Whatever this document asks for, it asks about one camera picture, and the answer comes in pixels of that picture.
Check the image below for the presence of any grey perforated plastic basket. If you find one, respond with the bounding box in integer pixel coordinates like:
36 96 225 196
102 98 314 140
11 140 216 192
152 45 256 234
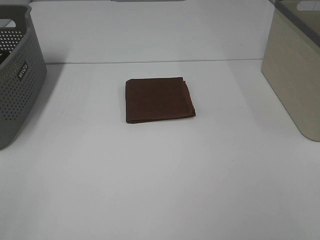
0 4 47 149

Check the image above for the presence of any beige plastic storage bin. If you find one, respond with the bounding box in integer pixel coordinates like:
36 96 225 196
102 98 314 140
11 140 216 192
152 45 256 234
261 0 320 142

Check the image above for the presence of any brown towel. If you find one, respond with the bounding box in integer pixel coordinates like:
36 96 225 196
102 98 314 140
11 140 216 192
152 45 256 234
125 77 196 124

